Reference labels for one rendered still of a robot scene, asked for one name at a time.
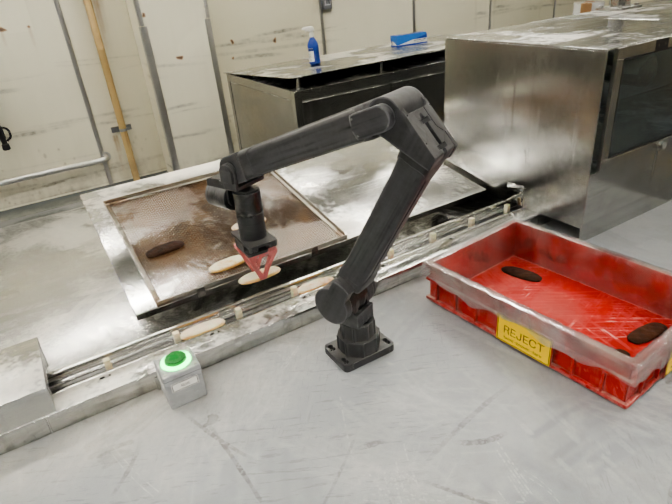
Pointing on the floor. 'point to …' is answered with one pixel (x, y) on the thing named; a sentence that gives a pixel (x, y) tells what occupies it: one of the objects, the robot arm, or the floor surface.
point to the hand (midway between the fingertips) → (259, 272)
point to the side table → (373, 422)
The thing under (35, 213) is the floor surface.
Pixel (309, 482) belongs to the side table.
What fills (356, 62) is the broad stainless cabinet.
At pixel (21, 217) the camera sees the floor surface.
